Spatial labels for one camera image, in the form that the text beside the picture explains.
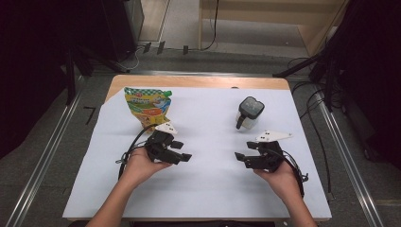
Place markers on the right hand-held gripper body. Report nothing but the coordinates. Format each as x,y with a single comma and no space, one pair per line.
268,156

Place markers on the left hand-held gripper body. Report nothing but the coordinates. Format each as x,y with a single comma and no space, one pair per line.
159,146

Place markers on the clear jar with black lid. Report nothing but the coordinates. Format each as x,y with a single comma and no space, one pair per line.
250,108

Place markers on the yellow seasoning pouch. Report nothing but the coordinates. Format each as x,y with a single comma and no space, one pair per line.
148,105

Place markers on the person's right hand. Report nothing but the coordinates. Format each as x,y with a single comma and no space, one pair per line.
282,181

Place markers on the person's left hand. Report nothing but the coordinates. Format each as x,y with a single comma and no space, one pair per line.
138,167

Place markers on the black stand legs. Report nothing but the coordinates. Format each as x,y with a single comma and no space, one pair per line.
302,64
83,61

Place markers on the black cabinet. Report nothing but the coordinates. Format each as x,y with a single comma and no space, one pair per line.
123,25

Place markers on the light wooden shelf unit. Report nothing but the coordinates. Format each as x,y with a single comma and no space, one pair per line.
268,15

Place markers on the black curtain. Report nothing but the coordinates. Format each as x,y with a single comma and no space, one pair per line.
375,78
28,69

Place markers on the metal floor rail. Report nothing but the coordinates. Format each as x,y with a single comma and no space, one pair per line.
47,157
346,157

